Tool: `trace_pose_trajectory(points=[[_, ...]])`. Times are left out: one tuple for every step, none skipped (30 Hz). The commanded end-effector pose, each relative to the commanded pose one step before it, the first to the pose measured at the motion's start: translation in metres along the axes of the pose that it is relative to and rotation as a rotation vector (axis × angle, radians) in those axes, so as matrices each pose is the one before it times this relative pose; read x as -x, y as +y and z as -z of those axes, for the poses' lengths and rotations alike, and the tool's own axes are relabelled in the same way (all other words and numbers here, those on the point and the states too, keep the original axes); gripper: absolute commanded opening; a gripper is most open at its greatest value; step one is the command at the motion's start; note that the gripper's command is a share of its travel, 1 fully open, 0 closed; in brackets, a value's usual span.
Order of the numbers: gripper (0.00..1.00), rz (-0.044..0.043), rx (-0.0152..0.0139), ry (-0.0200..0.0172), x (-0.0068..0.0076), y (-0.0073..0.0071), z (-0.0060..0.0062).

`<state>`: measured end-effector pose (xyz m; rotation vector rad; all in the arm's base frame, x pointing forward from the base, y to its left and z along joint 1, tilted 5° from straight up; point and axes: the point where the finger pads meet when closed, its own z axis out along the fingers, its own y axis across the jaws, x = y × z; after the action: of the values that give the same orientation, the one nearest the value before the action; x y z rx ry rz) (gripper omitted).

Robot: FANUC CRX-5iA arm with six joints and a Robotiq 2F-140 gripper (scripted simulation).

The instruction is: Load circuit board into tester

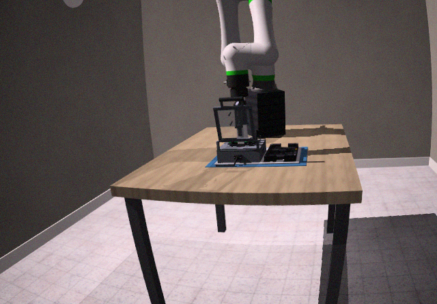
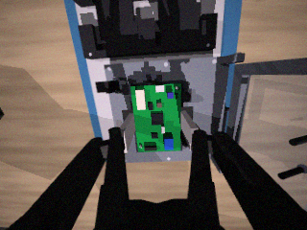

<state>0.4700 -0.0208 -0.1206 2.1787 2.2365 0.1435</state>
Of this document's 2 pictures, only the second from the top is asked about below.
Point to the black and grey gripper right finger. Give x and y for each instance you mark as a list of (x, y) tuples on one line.
[(265, 203)]

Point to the green circuit board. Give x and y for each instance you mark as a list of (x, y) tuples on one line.
[(157, 110)]

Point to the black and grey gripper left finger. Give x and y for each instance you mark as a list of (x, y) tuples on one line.
[(60, 205)]

